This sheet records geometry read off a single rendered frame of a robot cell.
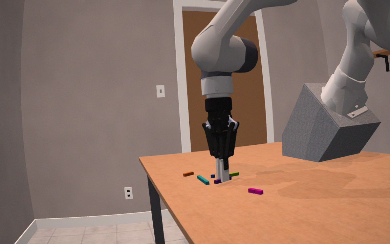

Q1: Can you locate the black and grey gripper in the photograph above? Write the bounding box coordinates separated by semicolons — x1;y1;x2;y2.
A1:
202;97;239;182

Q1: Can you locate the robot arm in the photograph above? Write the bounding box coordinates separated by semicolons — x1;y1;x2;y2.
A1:
191;0;390;120

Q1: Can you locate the small magenta block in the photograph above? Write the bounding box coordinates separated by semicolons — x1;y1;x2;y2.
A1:
255;189;263;195
248;188;256;194

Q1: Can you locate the turquoise rod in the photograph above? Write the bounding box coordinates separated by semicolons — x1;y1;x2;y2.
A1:
197;175;210;185

